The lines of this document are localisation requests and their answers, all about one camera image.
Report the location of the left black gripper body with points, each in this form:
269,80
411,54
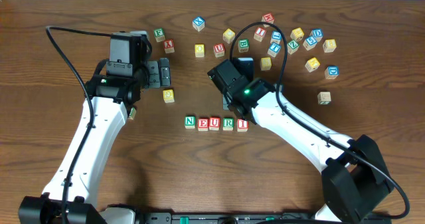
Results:
160,72

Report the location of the yellow S block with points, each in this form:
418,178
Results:
265,63

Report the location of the green R block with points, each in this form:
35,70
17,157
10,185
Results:
228,124

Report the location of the red u block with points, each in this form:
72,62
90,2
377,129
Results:
214,123
219,50

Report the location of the red i block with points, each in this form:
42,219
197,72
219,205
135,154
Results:
259,34
242,125

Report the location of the red E block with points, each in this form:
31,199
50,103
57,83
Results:
203,124

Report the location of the green N block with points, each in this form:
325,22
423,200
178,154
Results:
190,122

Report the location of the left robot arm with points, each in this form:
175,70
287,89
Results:
116,85

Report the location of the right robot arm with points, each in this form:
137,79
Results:
353,172

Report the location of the yellow block near left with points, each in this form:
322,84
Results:
168,96

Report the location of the green F block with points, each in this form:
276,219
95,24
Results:
159,35

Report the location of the green B block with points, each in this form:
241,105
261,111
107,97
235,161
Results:
243,45

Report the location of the yellow block centre left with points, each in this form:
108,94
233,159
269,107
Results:
199,50

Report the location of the yellow block top centre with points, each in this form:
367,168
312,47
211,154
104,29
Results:
228,36

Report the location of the blue T block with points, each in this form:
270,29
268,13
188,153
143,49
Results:
274,49

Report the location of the green J block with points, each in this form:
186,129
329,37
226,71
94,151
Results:
132,113

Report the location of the blue X block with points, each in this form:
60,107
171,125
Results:
198,24

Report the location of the blue L block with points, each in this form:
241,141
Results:
276,37

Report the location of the red H block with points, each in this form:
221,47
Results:
268,18

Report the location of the green Z block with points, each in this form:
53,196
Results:
292,46

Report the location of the yellow block top right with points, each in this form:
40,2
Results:
297,34

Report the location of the yellow K block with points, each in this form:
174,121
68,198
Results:
312,64

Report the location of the blue 5 block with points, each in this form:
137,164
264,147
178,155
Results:
309,43

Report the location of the plain L block green 7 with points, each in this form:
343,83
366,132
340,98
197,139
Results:
324,98

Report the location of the blue D block upper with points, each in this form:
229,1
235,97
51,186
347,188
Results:
317,34

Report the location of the blue d block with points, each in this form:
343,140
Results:
317,34
331,72

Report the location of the blue D block lower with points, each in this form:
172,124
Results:
331,72

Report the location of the yellow B block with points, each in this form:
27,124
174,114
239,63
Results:
329,45

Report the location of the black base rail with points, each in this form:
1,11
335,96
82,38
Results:
232,218

